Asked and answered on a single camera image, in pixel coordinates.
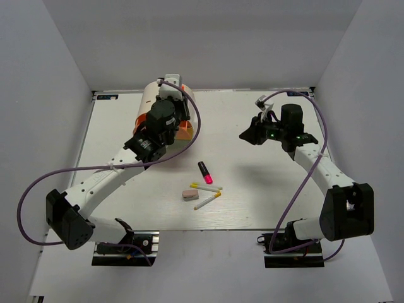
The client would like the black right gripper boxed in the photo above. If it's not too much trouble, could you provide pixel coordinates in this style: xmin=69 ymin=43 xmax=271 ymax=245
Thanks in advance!
xmin=240 ymin=112 xmax=288 ymax=145

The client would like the orange top drawer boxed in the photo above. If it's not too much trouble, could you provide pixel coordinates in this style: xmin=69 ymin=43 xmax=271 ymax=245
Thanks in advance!
xmin=133 ymin=113 xmax=198 ymax=141

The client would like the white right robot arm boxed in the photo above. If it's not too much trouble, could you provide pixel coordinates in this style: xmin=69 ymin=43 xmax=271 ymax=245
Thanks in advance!
xmin=239 ymin=104 xmax=374 ymax=252

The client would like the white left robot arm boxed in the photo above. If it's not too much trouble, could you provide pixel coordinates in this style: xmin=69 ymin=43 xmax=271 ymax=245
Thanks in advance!
xmin=45 ymin=90 xmax=195 ymax=252

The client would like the cream cylindrical drawer organizer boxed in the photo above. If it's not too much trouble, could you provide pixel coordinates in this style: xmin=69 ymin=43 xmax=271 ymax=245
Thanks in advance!
xmin=136 ymin=80 xmax=196 ymax=127

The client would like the pink cap black highlighter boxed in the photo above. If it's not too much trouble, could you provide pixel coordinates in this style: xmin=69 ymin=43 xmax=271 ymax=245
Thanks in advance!
xmin=198 ymin=161 xmax=213 ymax=185

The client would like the white marker yellow cap lower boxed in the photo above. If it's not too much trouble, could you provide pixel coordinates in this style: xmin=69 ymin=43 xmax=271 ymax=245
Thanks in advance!
xmin=193 ymin=192 xmax=222 ymax=211

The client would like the white marker yellow cap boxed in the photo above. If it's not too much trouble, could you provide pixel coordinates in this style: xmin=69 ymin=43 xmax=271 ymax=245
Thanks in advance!
xmin=189 ymin=183 xmax=223 ymax=193
xmin=193 ymin=192 xmax=222 ymax=211

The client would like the white marker yellow cap upper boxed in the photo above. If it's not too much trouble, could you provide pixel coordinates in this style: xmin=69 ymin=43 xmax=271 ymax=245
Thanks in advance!
xmin=189 ymin=183 xmax=223 ymax=193

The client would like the pink correction tape dispenser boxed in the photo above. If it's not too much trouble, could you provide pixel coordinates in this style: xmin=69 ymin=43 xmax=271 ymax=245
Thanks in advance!
xmin=182 ymin=189 xmax=199 ymax=201

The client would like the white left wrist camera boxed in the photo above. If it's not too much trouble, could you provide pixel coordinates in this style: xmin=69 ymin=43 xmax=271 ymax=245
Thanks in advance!
xmin=157 ymin=73 xmax=183 ymax=101

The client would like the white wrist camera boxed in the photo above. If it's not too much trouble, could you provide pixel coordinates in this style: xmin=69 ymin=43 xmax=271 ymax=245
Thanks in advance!
xmin=157 ymin=73 xmax=183 ymax=101
xmin=255 ymin=95 xmax=274 ymax=122

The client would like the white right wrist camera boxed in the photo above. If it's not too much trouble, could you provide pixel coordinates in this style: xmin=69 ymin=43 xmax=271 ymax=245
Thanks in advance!
xmin=255 ymin=95 xmax=274 ymax=122

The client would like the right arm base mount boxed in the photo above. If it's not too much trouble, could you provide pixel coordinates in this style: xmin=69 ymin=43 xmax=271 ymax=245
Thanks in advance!
xmin=256 ymin=233 xmax=324 ymax=269

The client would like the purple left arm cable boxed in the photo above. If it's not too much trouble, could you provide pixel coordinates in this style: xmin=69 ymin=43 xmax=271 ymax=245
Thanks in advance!
xmin=17 ymin=79 xmax=202 ymax=246

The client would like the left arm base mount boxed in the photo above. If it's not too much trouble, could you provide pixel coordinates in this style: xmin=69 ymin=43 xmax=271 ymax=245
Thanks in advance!
xmin=92 ymin=231 xmax=160 ymax=267

